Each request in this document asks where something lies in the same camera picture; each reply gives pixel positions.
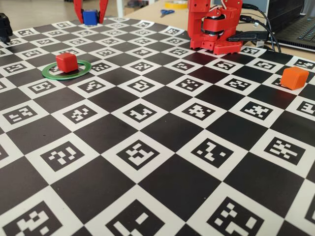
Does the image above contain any dark laptop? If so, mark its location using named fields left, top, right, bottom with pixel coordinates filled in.
left=267, top=0, right=315, bottom=52

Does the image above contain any red cube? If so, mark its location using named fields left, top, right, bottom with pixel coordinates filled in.
left=55, top=53, right=79, bottom=73

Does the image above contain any black white marker mat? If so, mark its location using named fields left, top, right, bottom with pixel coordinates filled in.
left=0, top=16, right=315, bottom=236

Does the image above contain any orange cube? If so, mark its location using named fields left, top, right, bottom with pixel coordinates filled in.
left=280, top=66, right=310, bottom=91

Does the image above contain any white table leg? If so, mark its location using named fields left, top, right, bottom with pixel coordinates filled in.
left=115, top=0, right=125, bottom=17

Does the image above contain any black usb cable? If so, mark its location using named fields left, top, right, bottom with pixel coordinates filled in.
left=240, top=15, right=278, bottom=51
left=242, top=3, right=283, bottom=53

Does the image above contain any yellow tape roll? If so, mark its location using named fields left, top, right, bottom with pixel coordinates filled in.
left=164, top=0, right=187, bottom=10

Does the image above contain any green flat ring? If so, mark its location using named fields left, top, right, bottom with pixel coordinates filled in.
left=41, top=60, right=92, bottom=81

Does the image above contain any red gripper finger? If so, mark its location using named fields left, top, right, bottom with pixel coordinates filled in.
left=73, top=0, right=84, bottom=24
left=97, top=0, right=111, bottom=25

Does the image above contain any blue cube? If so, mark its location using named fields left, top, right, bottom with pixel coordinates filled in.
left=82, top=9, right=99, bottom=27

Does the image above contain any black camera device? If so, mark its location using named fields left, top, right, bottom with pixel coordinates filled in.
left=0, top=12, right=13, bottom=45

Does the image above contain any black wedge plug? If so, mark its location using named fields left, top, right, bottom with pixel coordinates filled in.
left=227, top=31, right=269, bottom=42

